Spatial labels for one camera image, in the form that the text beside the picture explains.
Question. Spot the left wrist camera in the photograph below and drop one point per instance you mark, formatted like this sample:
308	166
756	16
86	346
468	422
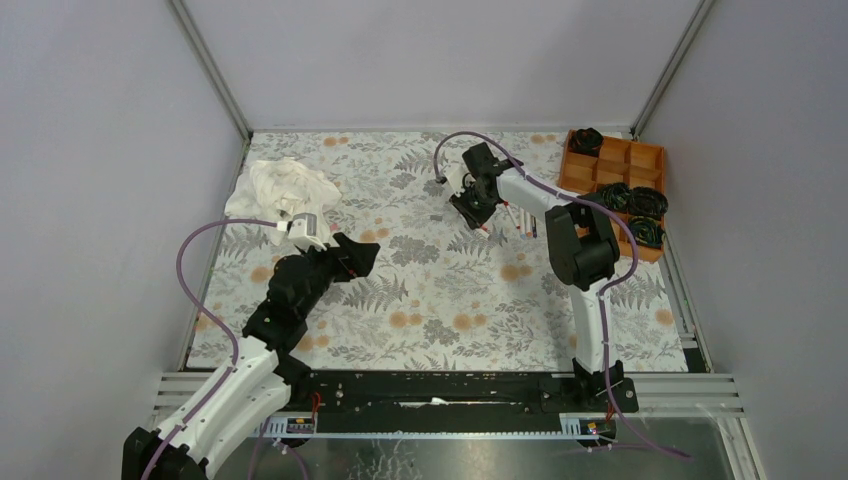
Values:
306	230

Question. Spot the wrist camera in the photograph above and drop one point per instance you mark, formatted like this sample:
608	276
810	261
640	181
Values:
306	230
455	178

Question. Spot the orange compartment tray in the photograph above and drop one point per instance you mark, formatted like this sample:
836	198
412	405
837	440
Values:
625	176

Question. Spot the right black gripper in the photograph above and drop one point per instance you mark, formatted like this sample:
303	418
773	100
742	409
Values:
473	219

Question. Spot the white pen blue tip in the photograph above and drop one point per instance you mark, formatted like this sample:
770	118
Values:
522	224

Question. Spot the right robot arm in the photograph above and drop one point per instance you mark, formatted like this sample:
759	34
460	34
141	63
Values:
582	250

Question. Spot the white pen orange tip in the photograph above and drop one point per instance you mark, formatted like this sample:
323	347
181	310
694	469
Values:
528	225

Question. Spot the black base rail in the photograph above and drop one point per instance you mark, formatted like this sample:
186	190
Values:
409	403

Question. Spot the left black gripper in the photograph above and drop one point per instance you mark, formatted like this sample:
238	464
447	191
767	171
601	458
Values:
352	259

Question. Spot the white crumpled cloth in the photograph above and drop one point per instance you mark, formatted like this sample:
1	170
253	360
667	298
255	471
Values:
273	191

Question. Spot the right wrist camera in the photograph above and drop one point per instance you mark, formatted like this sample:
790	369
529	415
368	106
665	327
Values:
455	178

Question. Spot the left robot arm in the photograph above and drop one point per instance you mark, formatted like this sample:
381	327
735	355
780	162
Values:
195	441

